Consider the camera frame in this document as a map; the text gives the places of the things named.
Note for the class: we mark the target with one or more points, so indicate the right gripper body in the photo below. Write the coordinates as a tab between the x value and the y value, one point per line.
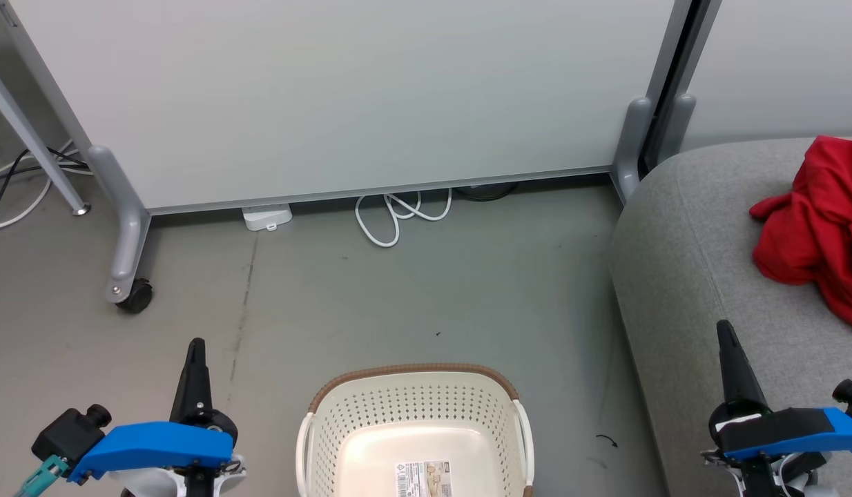
764	476

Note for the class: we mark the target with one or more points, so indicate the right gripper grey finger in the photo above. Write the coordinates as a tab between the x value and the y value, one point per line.
737	373

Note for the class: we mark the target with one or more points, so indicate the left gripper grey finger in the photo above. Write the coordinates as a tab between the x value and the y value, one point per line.
195	383

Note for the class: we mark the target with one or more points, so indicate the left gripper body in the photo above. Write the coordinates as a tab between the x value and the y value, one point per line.
212	476

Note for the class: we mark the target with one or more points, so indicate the red clothing item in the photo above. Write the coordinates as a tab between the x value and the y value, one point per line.
819	228

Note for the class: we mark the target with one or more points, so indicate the cream laundry basket brown rim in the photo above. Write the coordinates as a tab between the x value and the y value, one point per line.
412	407

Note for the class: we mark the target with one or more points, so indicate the black caster wheel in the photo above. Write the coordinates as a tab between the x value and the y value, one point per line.
137	297

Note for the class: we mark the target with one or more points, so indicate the grey fabric sofa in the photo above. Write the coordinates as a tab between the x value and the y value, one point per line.
681	276

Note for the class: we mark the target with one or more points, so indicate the small black floor scrap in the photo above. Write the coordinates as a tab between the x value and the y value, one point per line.
611	440

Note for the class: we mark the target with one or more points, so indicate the white power adapter box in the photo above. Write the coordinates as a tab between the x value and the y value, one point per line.
267	217

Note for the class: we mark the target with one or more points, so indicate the paper label sticker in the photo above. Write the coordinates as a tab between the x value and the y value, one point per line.
422	480

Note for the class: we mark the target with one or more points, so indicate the grey metal table leg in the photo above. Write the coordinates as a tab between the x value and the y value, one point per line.
25	131

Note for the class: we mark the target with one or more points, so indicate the blue right camera mount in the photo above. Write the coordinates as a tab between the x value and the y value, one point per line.
799	435

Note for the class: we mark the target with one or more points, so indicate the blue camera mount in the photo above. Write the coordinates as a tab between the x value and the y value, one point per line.
799	435
150	445

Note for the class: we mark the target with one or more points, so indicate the blue left camera mount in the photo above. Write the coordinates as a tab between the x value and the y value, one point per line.
150	445

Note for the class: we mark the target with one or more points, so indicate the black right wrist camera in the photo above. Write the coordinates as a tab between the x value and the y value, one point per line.
850	400

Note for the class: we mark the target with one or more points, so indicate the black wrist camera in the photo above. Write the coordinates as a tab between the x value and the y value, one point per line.
67	435
850	400

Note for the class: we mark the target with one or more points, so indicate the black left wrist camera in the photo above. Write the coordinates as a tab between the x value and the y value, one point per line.
67	435

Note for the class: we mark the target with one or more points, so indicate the large white partition grey frame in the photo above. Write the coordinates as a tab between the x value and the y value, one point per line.
364	90

